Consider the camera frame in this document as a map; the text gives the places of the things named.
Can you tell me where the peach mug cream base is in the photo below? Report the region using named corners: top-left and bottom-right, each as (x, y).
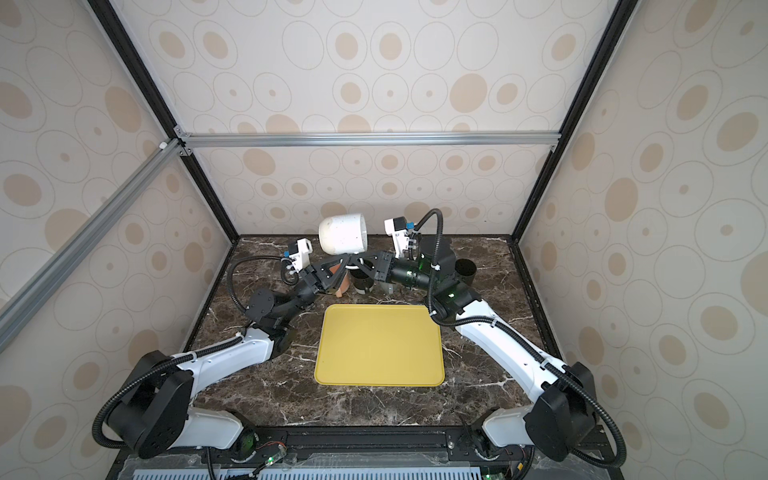
top-left (335, 273), bottom-right (351, 298)

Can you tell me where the black mug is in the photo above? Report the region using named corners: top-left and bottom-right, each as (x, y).
top-left (454, 258), bottom-right (478, 286)

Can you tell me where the speckled beige mug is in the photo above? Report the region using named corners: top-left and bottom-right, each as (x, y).
top-left (318, 213), bottom-right (368, 255)

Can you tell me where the black-green mug white base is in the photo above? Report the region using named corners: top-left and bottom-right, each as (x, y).
top-left (349, 269), bottom-right (375, 295)

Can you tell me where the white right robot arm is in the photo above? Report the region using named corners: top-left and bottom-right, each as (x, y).
top-left (345, 243), bottom-right (627, 469)

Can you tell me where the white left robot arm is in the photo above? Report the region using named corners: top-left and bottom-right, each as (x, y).
top-left (91, 254), bottom-right (350, 461)

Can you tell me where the yellow plastic tray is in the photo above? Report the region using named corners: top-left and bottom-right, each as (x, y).
top-left (314, 304), bottom-right (445, 387)

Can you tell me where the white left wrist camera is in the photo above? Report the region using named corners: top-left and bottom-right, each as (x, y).
top-left (283, 238), bottom-right (313, 272)

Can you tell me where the horizontal aluminium rail back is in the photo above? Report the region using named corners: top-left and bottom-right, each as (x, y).
top-left (181, 131), bottom-right (561, 148)

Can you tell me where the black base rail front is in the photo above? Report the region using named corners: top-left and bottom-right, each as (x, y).
top-left (107, 426), bottom-right (622, 479)

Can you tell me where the diagonal aluminium rail left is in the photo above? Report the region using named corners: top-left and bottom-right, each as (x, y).
top-left (1, 138), bottom-right (182, 349)

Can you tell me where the black corner frame post right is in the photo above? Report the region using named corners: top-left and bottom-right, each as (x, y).
top-left (510, 0), bottom-right (639, 245)

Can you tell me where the black corner frame post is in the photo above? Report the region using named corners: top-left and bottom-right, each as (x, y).
top-left (87, 0), bottom-right (240, 244)
top-left (510, 0), bottom-right (639, 245)

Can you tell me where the black corner frame post left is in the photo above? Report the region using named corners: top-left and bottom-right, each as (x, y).
top-left (87, 0), bottom-right (240, 244)

